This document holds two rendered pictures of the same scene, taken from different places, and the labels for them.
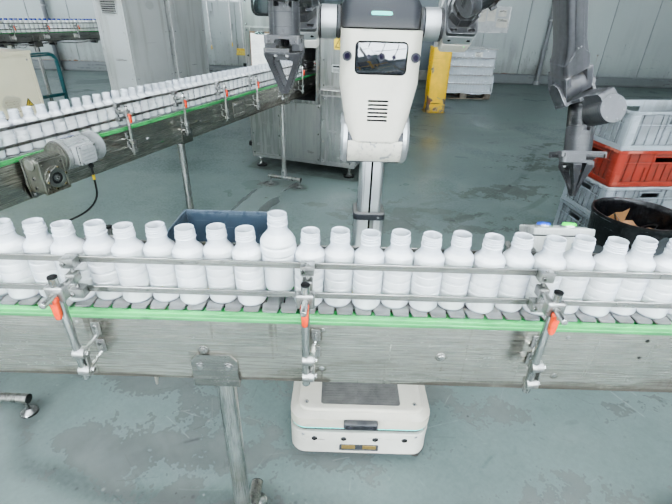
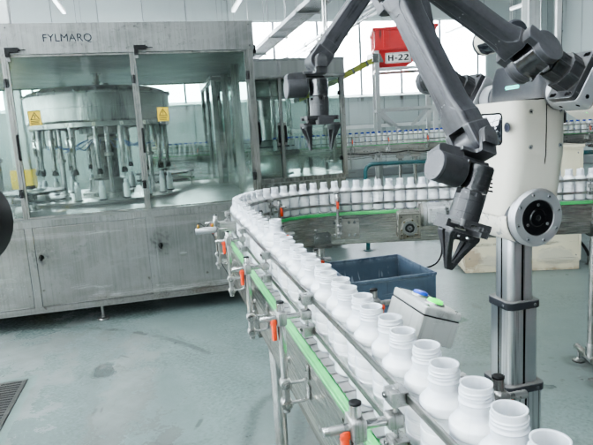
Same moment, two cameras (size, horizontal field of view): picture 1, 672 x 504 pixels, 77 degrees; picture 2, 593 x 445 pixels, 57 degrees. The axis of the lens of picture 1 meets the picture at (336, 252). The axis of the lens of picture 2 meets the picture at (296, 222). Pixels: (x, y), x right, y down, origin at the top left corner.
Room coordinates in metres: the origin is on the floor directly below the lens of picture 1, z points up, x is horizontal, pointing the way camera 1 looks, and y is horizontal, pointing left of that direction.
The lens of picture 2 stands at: (0.42, -1.47, 1.45)
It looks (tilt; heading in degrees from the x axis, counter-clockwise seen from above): 9 degrees down; 76
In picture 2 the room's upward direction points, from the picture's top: 3 degrees counter-clockwise
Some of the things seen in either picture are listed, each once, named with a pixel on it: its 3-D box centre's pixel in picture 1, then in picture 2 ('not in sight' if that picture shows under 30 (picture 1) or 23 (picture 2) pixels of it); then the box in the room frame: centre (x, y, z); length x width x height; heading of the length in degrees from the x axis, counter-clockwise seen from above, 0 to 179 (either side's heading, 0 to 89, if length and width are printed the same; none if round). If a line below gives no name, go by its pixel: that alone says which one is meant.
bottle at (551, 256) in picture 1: (545, 275); (329, 311); (0.73, -0.42, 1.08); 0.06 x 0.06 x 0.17
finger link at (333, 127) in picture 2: (286, 64); (326, 133); (0.90, 0.11, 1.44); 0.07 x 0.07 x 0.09; 1
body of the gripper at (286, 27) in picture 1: (284, 23); (319, 109); (0.88, 0.11, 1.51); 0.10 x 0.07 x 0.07; 1
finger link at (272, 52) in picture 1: (284, 66); (314, 134); (0.87, 0.11, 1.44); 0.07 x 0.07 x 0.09; 1
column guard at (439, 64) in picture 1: (437, 80); not in sight; (8.33, -1.75, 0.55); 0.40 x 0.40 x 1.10; 0
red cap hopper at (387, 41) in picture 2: not in sight; (404, 128); (3.98, 6.16, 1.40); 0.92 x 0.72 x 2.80; 162
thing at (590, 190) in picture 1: (624, 192); not in sight; (2.68, -1.90, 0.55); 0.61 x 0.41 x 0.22; 97
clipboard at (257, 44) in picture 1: (260, 49); not in sight; (4.63, 0.81, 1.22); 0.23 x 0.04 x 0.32; 72
